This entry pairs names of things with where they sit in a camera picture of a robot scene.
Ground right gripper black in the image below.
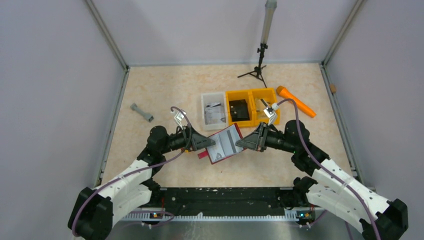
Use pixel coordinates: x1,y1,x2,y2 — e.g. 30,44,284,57
236,121,297,154

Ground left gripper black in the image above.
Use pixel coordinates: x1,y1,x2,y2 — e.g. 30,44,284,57
160,123,215,154

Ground red leather card holder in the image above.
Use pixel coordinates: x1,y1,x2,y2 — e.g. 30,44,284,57
197,123,245,165

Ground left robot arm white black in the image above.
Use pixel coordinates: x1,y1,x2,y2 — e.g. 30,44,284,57
67,125,216,240

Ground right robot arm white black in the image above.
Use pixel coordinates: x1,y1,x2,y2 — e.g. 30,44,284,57
235,120,409,240

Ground small packets in clear bin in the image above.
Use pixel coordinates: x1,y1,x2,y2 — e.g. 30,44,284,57
204,102,226,125

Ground black part in bin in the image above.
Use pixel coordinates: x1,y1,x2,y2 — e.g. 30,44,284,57
229,99,250,122

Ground clear plastic bin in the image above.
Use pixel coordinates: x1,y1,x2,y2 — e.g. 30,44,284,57
200,92,229,131

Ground yellow bin with black part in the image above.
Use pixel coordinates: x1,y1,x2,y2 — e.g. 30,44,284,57
225,89,254,128

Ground yellow bin with clear bag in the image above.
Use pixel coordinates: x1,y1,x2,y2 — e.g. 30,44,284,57
251,88,278,125

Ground orange toy microphone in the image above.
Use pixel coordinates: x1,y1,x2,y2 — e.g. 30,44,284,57
276,85,317,118

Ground grey dumbbell shaped part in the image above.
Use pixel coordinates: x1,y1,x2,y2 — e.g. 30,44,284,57
130,103,154,123

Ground black tripod with grey pole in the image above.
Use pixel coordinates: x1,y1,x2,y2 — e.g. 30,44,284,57
237,0,278,88

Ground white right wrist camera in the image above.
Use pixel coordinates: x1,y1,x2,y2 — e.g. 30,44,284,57
263,103,279,126

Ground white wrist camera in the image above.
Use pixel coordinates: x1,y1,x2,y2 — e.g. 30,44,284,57
171,108,186,128
263,103,279,126

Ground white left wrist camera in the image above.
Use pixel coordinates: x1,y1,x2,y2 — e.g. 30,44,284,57
171,108,186,128

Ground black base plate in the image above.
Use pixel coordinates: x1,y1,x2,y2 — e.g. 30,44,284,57
141,187,318,220

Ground small tan wall knob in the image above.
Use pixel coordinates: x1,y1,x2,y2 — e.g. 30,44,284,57
329,83,337,94

